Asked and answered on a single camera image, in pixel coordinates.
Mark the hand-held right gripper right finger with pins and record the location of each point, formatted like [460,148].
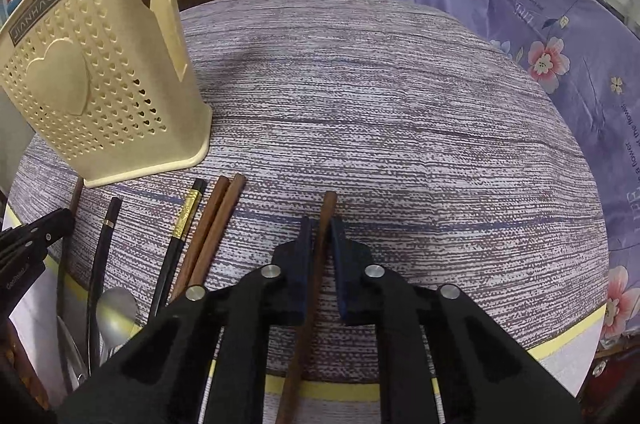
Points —
[345,274]

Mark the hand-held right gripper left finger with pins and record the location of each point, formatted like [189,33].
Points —
[300,264]

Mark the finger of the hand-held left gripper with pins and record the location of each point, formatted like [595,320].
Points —
[45,229]

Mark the thin dark wooden chopstick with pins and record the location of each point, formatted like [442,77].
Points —
[62,254]

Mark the brown wooden chopstick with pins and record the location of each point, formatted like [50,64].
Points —
[207,224]
[327,209]
[222,224]

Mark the black chopstick wide gold band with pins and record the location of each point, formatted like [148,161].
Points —
[185,219]

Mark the cream perforated utensil holder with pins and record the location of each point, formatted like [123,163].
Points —
[100,103]

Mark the purple floral cloth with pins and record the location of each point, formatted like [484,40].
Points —
[550,103]

